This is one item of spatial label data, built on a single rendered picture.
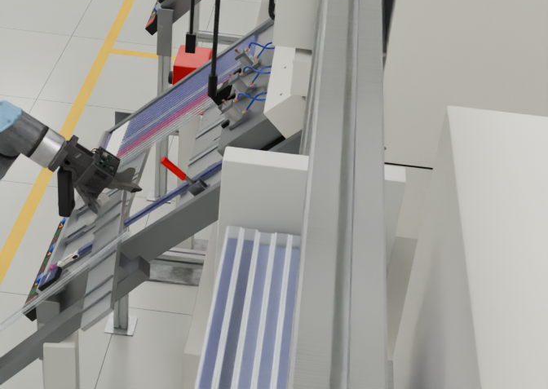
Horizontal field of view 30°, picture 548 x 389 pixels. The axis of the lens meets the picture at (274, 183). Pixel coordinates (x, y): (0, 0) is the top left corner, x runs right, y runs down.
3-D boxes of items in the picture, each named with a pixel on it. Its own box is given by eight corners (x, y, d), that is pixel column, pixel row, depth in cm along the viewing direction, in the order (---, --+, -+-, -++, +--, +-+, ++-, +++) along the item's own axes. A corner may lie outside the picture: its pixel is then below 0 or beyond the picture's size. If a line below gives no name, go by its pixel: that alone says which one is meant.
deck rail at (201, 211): (56, 318, 220) (36, 300, 217) (59, 312, 222) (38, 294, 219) (321, 156, 191) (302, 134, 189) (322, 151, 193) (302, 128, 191)
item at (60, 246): (59, 312, 222) (35, 291, 219) (121, 150, 276) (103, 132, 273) (63, 310, 221) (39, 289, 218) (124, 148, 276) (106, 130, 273)
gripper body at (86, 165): (116, 180, 206) (65, 148, 202) (94, 207, 210) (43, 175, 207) (124, 160, 212) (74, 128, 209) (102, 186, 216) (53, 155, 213)
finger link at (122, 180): (153, 176, 218) (118, 171, 212) (138, 194, 221) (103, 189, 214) (148, 165, 220) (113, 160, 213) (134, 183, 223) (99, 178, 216)
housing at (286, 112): (308, 165, 195) (262, 112, 189) (320, 50, 236) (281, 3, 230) (342, 144, 192) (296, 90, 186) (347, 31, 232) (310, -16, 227)
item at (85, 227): (54, 302, 220) (43, 293, 219) (117, 141, 275) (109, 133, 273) (117, 263, 212) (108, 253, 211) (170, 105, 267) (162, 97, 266)
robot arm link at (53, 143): (24, 165, 205) (36, 143, 212) (44, 177, 207) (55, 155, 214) (43, 140, 202) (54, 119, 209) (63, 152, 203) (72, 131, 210)
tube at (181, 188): (54, 272, 225) (50, 269, 224) (55, 268, 226) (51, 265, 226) (231, 161, 205) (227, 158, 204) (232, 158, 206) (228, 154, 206)
